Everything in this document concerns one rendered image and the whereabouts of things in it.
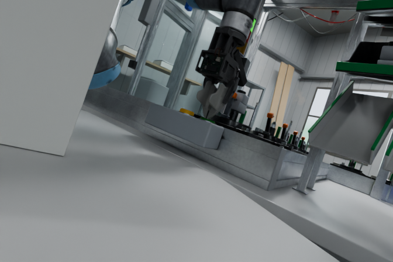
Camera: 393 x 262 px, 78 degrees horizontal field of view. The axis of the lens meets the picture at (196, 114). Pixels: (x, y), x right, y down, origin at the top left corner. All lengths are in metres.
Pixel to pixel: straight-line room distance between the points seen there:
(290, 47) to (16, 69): 5.69
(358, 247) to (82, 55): 0.48
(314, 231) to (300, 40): 5.72
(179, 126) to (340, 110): 0.45
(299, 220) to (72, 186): 0.37
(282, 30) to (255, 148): 5.18
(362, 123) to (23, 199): 0.69
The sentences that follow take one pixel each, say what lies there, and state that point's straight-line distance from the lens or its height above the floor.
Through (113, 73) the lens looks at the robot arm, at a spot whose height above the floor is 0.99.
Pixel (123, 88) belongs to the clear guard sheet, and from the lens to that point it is 2.06.
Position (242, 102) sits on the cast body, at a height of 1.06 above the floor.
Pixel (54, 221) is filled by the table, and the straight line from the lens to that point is 0.21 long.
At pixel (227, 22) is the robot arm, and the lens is 0.61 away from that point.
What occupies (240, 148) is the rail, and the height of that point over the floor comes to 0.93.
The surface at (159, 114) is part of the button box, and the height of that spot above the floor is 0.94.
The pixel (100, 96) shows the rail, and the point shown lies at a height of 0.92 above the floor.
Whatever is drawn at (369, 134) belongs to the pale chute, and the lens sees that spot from 0.70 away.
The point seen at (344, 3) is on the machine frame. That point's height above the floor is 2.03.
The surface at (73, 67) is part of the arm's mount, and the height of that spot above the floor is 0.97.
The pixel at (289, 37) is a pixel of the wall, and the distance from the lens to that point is 5.86.
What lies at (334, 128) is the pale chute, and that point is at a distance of 0.71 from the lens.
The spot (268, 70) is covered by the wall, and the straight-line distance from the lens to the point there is 5.40.
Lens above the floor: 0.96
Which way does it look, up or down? 1 degrees up
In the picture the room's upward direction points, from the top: 19 degrees clockwise
